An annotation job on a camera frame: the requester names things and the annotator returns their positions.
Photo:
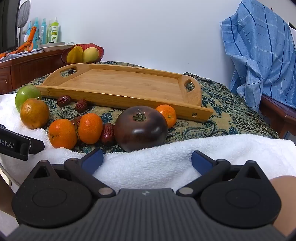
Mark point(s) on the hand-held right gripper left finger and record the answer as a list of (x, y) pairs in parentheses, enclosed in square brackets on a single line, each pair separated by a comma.
[(93, 160)]

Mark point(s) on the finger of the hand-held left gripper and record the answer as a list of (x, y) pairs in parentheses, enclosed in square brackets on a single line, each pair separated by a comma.
[(37, 146)]

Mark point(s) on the person's leg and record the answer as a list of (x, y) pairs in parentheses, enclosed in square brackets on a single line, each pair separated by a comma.
[(5, 201), (285, 204)]

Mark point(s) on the small teal bottle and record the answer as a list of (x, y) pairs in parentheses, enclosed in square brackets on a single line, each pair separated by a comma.
[(29, 29)]

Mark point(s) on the paisley patterned blanket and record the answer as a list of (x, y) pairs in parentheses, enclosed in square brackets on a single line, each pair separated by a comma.
[(219, 115)]

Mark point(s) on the dried red date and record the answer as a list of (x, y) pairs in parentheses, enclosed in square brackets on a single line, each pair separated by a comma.
[(107, 134), (63, 101), (76, 120), (81, 106)]

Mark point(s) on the yellow mango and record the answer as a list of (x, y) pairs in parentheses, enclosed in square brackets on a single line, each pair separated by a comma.
[(90, 54)]

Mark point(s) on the small white bottle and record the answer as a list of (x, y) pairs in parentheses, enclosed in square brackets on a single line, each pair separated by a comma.
[(26, 39)]

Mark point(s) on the stack of papers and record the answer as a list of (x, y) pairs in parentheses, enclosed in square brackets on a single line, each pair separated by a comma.
[(20, 55)]

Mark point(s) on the small orange mandarin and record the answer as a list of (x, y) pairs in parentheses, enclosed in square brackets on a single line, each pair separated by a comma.
[(167, 115)]

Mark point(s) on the wooden tray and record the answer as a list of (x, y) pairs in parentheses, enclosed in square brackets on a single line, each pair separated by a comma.
[(129, 83)]

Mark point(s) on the white plastic tray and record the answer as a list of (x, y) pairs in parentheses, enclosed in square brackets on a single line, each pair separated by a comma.
[(52, 46)]

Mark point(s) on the green and white bottle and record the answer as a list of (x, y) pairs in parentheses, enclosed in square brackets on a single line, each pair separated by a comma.
[(54, 32)]

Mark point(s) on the red fruit bowl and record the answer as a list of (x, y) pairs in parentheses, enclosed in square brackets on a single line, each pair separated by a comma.
[(100, 52)]

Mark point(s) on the dark purple tomato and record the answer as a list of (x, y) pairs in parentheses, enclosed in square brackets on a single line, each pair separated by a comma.
[(140, 132)]

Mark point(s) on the large greenish orange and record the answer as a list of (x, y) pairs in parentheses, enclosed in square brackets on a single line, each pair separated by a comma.
[(34, 113)]

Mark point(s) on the wooden chair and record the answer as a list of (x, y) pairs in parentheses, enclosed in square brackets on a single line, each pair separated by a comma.
[(277, 113)]

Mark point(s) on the green apple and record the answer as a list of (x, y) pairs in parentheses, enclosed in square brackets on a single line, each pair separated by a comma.
[(25, 95)]

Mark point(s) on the blue checked cloth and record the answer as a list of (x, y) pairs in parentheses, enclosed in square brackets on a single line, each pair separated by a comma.
[(259, 51)]

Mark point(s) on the slim yellow-green bottle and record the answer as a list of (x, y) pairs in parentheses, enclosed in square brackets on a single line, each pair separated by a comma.
[(49, 32)]

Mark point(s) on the yellow starfruit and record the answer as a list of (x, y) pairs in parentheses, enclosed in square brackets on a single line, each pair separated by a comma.
[(74, 54)]

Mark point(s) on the white towel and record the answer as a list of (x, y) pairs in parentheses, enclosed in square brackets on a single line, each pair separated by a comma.
[(161, 160)]

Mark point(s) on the wooden cabinet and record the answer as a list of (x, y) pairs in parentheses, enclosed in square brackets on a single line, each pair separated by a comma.
[(30, 67)]

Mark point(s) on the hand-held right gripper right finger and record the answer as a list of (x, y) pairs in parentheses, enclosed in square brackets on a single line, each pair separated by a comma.
[(200, 160)]

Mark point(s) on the teal spray bottle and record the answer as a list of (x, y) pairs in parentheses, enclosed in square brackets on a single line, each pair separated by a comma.
[(35, 32)]

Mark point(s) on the dark monitor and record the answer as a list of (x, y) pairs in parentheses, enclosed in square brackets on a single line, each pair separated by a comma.
[(8, 25)]

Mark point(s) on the white mesh swatter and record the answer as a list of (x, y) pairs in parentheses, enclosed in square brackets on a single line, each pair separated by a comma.
[(25, 11)]

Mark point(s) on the person's left leg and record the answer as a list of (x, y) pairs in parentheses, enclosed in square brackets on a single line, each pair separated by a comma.
[(5, 201)]

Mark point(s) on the clear teal-capped bottle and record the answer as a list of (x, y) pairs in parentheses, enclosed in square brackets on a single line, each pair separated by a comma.
[(43, 32)]

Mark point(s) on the person's right leg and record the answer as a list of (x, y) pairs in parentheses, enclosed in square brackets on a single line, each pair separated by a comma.
[(285, 204)]

